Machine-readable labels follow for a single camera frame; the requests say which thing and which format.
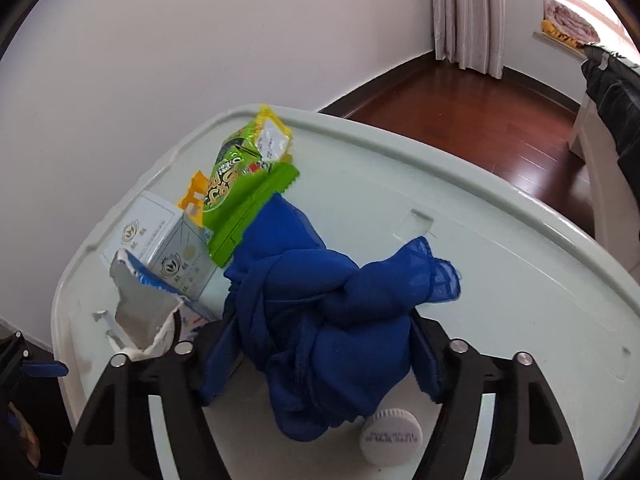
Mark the white bottle cap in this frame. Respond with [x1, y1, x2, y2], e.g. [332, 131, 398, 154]
[359, 408, 423, 467]

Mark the green snack packet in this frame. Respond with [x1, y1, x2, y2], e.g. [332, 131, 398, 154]
[202, 105, 299, 268]

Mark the left pink curtain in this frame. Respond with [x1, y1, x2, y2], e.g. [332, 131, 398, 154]
[432, 0, 506, 79]

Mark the blue cloth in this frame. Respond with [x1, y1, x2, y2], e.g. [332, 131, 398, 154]
[224, 195, 461, 442]

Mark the white grey cardboard box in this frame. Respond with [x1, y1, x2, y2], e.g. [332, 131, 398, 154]
[101, 192, 215, 299]

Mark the white bed frame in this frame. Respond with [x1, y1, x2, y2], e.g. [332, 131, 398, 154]
[568, 93, 639, 274]

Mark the yellow item on windowsill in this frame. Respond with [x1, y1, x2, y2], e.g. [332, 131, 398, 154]
[540, 18, 585, 49]

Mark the folded pink blanket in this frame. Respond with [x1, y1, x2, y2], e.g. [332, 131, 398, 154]
[544, 0, 600, 45]

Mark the yellow plastic piece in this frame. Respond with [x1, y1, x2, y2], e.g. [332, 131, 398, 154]
[177, 171, 209, 228]

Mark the torn blue white carton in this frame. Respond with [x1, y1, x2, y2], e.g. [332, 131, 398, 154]
[92, 249, 222, 361]

